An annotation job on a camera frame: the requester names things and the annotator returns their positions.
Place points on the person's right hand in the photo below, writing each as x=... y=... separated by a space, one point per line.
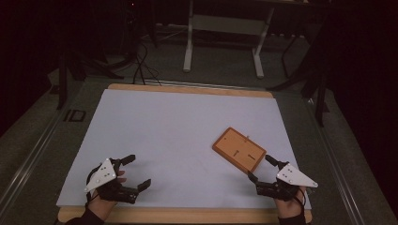
x=289 y=207

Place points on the metal floor rail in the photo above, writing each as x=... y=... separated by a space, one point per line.
x=338 y=162
x=31 y=162
x=200 y=84

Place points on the white metal stand frame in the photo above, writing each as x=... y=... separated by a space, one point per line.
x=225 y=25

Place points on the wooden picture frame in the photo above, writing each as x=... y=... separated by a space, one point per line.
x=239 y=150

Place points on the white table mat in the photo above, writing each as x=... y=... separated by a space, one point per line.
x=175 y=143

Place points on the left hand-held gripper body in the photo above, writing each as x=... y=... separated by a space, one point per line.
x=103 y=175

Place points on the person's left hand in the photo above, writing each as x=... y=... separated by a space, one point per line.
x=100 y=207

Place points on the black metal stand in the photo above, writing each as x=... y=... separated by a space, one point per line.
x=62 y=84
x=319 y=93

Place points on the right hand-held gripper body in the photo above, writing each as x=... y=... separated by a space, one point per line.
x=292 y=178

